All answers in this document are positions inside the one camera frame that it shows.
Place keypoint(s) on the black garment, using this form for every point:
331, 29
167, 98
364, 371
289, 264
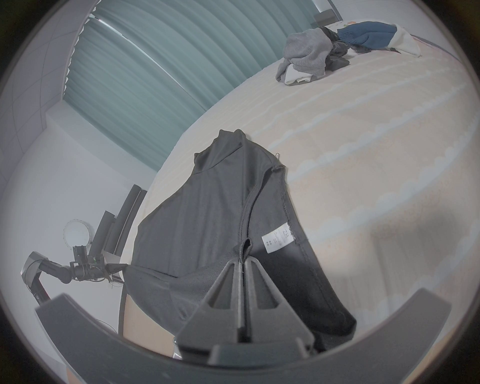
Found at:
210, 210

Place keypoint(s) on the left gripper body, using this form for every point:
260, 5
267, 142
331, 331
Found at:
88, 270

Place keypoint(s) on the small white garment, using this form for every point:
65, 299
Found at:
296, 77

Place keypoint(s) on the blue-green curtain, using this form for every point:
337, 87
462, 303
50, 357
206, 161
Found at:
112, 93
206, 37

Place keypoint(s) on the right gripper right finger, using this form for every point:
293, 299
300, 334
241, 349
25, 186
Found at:
270, 315

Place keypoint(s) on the bed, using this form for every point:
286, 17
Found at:
375, 131

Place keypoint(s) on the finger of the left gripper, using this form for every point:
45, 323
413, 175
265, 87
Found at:
115, 267

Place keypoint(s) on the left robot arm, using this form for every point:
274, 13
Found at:
35, 264

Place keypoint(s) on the dark grey garment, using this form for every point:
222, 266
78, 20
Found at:
337, 60

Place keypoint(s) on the grey bedside table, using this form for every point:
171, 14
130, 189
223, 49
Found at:
327, 18

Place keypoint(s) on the grey knit garment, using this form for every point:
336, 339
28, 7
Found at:
307, 48

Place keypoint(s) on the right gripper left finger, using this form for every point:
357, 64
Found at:
217, 318

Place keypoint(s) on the dark blue garment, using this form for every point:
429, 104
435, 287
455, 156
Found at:
369, 34

